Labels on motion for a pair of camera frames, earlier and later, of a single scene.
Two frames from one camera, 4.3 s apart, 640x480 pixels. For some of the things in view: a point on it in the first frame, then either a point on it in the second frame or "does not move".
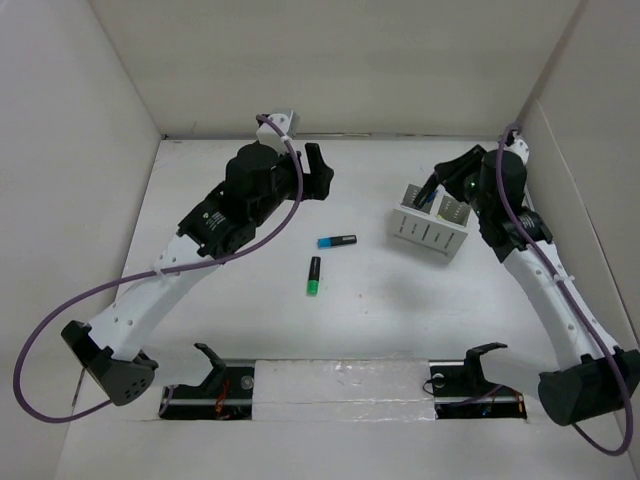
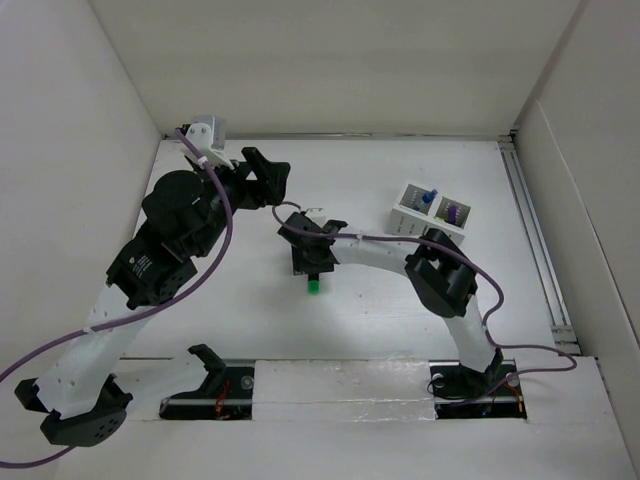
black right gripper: [451, 172] to [301, 263]
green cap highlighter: [314, 276] does not move
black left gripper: [315, 183] to [268, 175]
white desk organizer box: [441, 224] does not move
